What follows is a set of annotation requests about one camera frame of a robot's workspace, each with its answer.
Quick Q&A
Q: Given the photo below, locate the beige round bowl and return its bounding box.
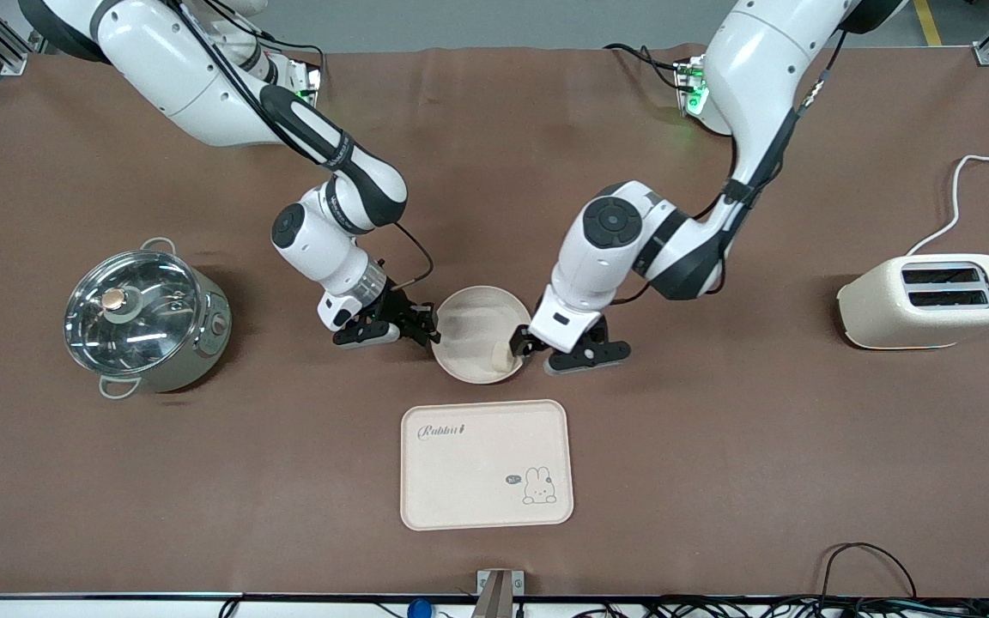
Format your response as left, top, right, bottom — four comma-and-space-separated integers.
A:
431, 286, 533, 385

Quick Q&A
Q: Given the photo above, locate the steel electric cooking pot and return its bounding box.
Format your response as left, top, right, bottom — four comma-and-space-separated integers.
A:
64, 238, 234, 400

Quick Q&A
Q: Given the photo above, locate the beige rabbit print tray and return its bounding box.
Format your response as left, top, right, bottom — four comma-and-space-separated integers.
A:
399, 399, 574, 531

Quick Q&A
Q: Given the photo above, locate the glass pot lid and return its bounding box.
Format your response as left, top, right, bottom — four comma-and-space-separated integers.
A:
64, 251, 203, 376

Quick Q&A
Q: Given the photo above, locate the brown table mat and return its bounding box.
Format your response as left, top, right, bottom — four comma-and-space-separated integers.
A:
0, 45, 989, 599

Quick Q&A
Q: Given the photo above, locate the green light control box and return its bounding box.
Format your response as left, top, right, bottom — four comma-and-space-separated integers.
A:
288, 58, 324, 108
675, 56, 710, 117

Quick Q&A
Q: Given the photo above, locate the cream two-slot toaster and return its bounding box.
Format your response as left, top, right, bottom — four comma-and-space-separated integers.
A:
836, 253, 989, 350

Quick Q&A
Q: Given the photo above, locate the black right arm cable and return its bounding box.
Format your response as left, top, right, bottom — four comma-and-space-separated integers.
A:
164, 0, 435, 293

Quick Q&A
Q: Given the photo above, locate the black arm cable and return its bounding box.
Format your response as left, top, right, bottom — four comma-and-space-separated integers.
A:
615, 26, 847, 306
164, 0, 435, 293

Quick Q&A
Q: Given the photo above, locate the metal table edge bracket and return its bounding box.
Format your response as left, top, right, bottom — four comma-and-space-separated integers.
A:
476, 569, 525, 618

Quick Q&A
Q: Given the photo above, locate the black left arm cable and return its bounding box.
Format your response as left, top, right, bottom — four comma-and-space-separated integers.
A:
615, 26, 847, 306

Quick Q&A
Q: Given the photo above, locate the black cable bundle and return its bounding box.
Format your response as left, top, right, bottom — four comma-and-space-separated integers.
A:
572, 595, 989, 618

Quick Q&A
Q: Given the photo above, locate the looped black cable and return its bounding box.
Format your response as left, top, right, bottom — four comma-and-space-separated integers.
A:
821, 542, 920, 602

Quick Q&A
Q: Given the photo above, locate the white toaster power cable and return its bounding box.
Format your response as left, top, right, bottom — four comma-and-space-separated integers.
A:
905, 152, 989, 257

